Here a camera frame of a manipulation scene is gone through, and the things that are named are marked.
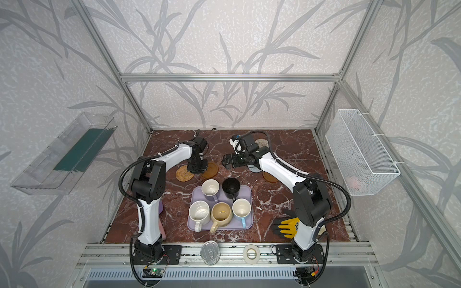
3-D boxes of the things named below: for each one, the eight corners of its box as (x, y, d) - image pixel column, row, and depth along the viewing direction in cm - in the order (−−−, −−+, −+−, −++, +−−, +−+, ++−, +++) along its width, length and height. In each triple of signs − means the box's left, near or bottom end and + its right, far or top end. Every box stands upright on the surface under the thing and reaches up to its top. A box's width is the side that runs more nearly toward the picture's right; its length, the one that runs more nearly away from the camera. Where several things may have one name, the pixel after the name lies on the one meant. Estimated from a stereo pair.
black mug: (221, 192, 93) (219, 184, 85) (231, 183, 96) (230, 173, 89) (234, 204, 89) (233, 196, 81) (244, 193, 93) (244, 185, 85)
